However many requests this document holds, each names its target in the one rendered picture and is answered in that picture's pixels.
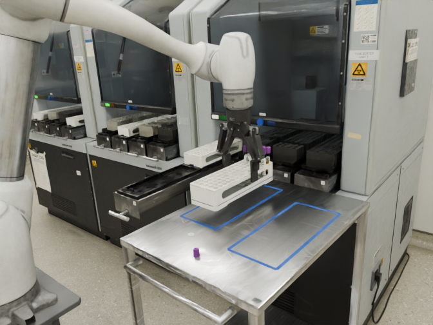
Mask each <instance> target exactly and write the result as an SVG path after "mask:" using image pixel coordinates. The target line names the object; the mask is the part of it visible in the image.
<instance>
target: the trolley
mask: <svg viewBox="0 0 433 325"><path fill-rule="evenodd" d="M369 208H370V202H367V201H363V200H359V199H354V198H351V197H346V196H342V195H337V194H334V193H329V192H324V191H321V190H315V189H312V188H307V187H304V186H299V185H295V184H291V183H287V182H282V181H277V180H274V179H273V180H272V181H270V182H268V183H267V184H263V185H261V186H260V187H258V188H256V189H254V190H253V191H251V192H249V193H247V194H245V195H243V196H241V197H240V198H238V199H236V200H235V201H233V202H230V203H229V204H228V205H227V206H225V207H223V208H222V209H220V210H218V211H216V212H214V211H212V210H208V209H206V208H203V207H200V206H197V205H194V204H189V205H187V206H185V207H183V208H181V209H179V210H177V211H175V212H173V213H171V214H169V215H167V216H165V217H163V218H161V219H159V220H157V221H155V222H153V223H151V224H148V225H146V226H144V227H142V228H140V229H138V230H136V231H134V232H132V233H130V234H128V235H126V236H124V237H122V238H120V244H121V245H122V250H123V256H124V264H125V266H124V269H125V270H126V278H127V283H128V291H129V296H130V305H131V314H132V318H133V325H145V323H144V314H143V309H142V299H141V294H140V284H139V278H140V279H141V280H143V281H145V282H147V283H148V284H150V285H152V286H153V287H155V288H156V289H158V290H160V291H162V292H163V293H165V294H167V295H169V296H170V297H172V298H174V299H175V300H177V301H179V302H181V303H182V304H184V305H185V306H187V307H189V308H191V309H192V310H194V311H196V312H197V313H199V314H201V315H203V316H204V317H206V318H207V319H209V320H211V321H213V322H214V323H216V324H218V325H223V324H224V325H310V324H308V323H306V322H304V321H302V320H300V319H297V318H296V317H293V316H292V315H290V314H288V313H286V312H284V311H282V310H279V309H278V308H275V307H274V306H271V305H270V304H271V303H272V302H273V301H274V300H275V299H277V298H278V297H279V296H280V295H281V294H282V293H283V292H284V291H285V290H286V289H287V288H288V287H289V286H290V285H291V284H292V283H293V282H294V281H295V280H296V279H297V278H298V277H299V276H300V275H301V274H302V273H303V272H304V271H305V270H306V269H307V268H308V267H309V266H310V265H311V264H312V263H313V262H314V261H315V260H316V259H317V258H318V257H319V256H320V255H321V254H322V253H323V252H324V251H325V250H326V249H327V248H329V247H330V246H331V245H332V244H333V243H334V242H335V241H336V240H337V239H338V238H339V237H340V236H341V235H342V234H343V233H344V232H345V231H346V230H347V229H348V228H349V227H350V226H351V225H352V224H353V223H355V222H356V221H357V227H356V242H355V251H354V267H353V276H352V291H351V307H350V316H349V325H358V321H359V313H360V299H361V285H362V277H363V263H364V255H365V241H366V233H367V219H368V211H369ZM193 248H199V253H200V256H199V257H194V256H193ZM135 253H138V254H139V255H141V256H143V257H145V258H147V259H149V260H151V261H153V262H155V263H157V264H159V265H160V266H162V267H164V268H166V269H168V270H170V271H172V272H173V273H176V274H177V275H180V276H181V277H183V278H185V279H187V280H189V281H191V282H193V283H195V284H197V285H199V286H200V287H202V288H204V289H206V290H208V291H210V292H212V293H214V294H215V295H218V296H219V297H222V298H223V299H225V300H228V301H229V302H231V303H233V304H235V305H237V306H239V307H241V308H242V309H241V310H240V311H238V312H236V309H235V307H233V306H230V307H229V308H228V309H227V310H226V311H225V312H224V313H223V314H222V315H221V316H220V317H219V316H218V315H216V314H214V313H212V312H211V311H209V310H207V309H205V308H203V307H202V306H200V305H198V304H197V303H195V302H193V301H192V300H189V299H188V298H186V297H184V296H183V295H181V294H179V293H177V292H175V291H174V290H172V289H170V288H169V287H167V286H165V285H163V284H161V283H160V282H158V281H156V280H155V279H152V278H151V277H149V276H147V275H146V274H144V273H142V272H141V271H139V270H138V269H137V266H138V265H139V264H141V263H142V259H141V258H140V257H138V258H136V255H135ZM226 321H227V322H226ZM225 322H226V323H225Z"/></svg>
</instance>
